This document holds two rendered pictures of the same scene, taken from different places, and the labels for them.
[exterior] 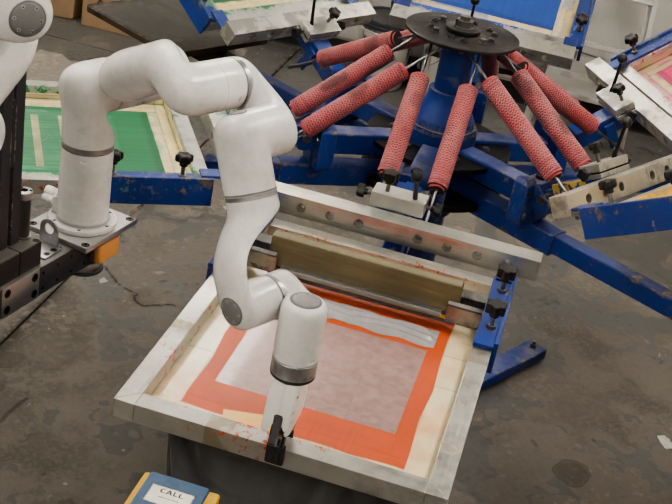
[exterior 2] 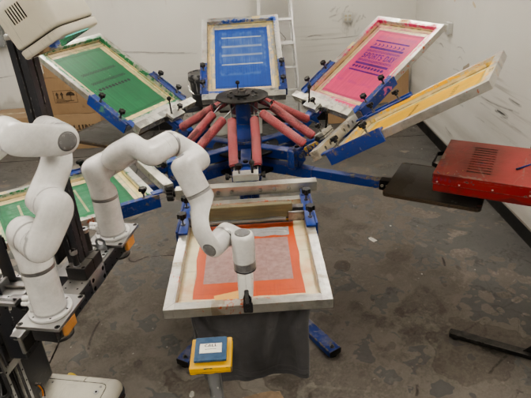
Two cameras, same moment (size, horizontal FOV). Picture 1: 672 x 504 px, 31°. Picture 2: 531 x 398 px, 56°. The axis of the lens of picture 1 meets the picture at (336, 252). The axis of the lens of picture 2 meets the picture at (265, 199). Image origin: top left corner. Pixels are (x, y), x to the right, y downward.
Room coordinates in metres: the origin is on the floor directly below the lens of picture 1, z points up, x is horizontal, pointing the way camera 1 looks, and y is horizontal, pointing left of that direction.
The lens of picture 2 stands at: (0.27, 0.20, 2.10)
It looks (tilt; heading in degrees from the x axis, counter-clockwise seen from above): 28 degrees down; 349
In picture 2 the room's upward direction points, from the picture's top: 3 degrees counter-clockwise
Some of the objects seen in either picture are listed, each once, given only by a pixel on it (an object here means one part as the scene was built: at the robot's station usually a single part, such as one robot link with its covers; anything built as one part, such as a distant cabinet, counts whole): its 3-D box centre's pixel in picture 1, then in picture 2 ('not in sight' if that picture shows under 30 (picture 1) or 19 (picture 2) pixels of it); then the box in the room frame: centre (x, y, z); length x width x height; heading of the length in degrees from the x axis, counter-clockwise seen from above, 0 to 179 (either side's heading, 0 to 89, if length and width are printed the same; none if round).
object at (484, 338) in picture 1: (493, 320); (308, 212); (2.19, -0.35, 0.98); 0.30 x 0.05 x 0.07; 170
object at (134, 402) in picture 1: (335, 341); (247, 246); (2.00, -0.03, 0.97); 0.79 x 0.58 x 0.04; 170
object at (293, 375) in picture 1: (295, 360); (244, 261); (1.64, 0.03, 1.15); 0.09 x 0.07 x 0.03; 170
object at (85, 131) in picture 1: (95, 103); (102, 175); (1.99, 0.47, 1.37); 0.13 x 0.10 x 0.16; 141
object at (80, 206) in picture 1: (78, 181); (105, 215); (1.99, 0.49, 1.21); 0.16 x 0.13 x 0.15; 69
